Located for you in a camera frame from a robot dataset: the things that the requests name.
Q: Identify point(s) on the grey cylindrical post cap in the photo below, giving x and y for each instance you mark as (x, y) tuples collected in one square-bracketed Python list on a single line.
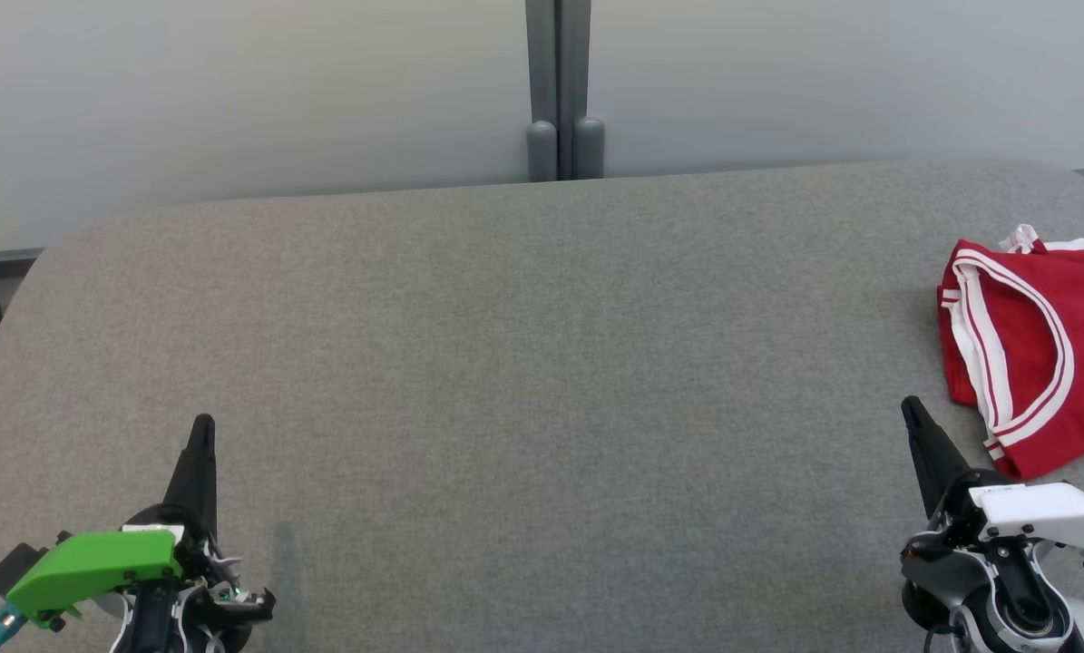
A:
[(542, 150), (589, 145)]

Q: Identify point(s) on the red white-trimmed jersey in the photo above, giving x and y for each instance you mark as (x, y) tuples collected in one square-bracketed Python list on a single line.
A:
[(1040, 363)]

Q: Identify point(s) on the grey partition post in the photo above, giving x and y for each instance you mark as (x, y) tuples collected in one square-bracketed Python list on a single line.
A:
[(558, 54)]

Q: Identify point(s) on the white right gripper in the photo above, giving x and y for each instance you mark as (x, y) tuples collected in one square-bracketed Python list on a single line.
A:
[(1040, 514)]

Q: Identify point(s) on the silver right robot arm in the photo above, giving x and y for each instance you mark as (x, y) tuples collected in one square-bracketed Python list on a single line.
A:
[(1018, 599)]

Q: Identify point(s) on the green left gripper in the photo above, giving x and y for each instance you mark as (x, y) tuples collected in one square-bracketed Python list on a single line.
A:
[(88, 562)]

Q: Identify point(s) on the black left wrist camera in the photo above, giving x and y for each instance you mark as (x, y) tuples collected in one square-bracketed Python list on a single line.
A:
[(11, 567)]

